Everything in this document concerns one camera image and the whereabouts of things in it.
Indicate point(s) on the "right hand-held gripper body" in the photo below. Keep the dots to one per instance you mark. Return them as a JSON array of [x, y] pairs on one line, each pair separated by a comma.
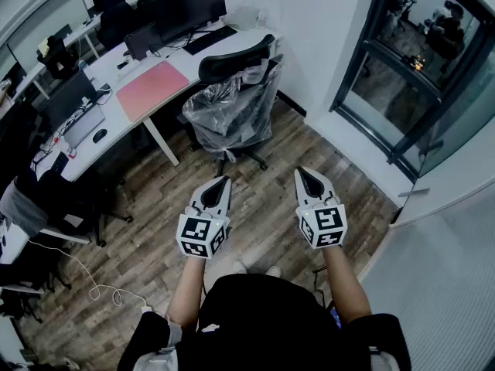
[[328, 222]]

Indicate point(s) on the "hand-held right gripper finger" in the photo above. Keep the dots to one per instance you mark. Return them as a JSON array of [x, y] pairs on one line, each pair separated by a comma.
[[298, 188], [324, 188]]

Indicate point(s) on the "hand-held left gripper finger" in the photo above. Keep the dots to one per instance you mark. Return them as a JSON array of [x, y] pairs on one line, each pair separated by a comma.
[[199, 195], [228, 199]]

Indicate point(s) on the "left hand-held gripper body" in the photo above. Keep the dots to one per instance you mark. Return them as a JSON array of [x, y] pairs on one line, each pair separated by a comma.
[[197, 232]]

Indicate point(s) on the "black plastic-wrapped office chair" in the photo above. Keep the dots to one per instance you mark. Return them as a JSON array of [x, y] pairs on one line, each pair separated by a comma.
[[232, 106]]

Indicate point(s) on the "person's right forearm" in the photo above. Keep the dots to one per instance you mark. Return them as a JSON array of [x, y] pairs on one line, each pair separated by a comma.
[[344, 284]]

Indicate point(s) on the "person's left forearm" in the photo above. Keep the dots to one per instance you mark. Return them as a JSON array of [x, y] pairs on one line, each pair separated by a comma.
[[185, 292]]

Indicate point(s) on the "white desk leg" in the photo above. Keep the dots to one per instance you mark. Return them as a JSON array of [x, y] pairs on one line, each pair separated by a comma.
[[162, 141]]

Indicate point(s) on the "person's right white shoe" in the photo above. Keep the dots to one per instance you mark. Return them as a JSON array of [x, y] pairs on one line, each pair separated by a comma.
[[273, 271]]

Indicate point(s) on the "white power strip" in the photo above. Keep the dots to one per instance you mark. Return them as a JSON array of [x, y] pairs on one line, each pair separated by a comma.
[[145, 308]]

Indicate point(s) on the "black phone with blue screen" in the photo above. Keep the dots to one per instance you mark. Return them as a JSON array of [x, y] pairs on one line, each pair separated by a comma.
[[335, 317]]

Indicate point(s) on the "person's torso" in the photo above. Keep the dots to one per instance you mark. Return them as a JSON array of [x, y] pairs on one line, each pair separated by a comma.
[[263, 323]]

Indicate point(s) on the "black computer mouse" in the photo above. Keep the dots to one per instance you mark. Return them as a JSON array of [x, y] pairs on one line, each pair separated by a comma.
[[100, 135]]

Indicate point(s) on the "pink desk mat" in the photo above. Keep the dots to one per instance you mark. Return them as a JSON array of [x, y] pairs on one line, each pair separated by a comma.
[[151, 89]]

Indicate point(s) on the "black chair with draped jacket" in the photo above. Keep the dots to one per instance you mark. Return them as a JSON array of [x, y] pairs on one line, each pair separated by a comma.
[[77, 199]]

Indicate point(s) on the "dark-framed glass door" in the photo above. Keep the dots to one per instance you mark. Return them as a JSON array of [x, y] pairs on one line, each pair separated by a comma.
[[410, 91]]

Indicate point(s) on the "grey flat laptop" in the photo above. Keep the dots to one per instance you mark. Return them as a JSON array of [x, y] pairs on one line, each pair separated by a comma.
[[87, 124]]

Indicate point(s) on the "clear bottle with red label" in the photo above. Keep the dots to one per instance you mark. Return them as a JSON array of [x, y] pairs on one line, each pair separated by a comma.
[[71, 152]]

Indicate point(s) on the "small black device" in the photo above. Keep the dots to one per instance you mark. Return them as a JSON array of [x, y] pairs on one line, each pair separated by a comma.
[[123, 65]]

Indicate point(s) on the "black keyboard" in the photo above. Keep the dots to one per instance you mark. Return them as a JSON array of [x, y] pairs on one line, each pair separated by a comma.
[[209, 40]]

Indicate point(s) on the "dark upright laptop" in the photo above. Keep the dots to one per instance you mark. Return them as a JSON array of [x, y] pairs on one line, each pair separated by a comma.
[[141, 43]]

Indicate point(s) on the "small black monitor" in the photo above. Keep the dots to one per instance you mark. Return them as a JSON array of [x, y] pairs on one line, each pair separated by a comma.
[[65, 99]]

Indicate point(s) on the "clear water bottle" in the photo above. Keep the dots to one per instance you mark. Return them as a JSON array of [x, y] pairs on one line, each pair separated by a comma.
[[82, 66]]

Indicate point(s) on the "grey cloth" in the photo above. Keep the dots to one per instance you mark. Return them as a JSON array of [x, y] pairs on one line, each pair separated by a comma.
[[23, 209]]

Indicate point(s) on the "clear plastic bag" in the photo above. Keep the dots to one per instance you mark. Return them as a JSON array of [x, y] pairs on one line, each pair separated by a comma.
[[245, 18]]

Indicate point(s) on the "large black curved monitor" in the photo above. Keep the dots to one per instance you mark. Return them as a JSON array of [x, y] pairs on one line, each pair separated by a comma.
[[193, 6]]

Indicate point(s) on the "black chair with yellow cloth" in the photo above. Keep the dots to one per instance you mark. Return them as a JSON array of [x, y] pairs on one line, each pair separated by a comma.
[[58, 58]]

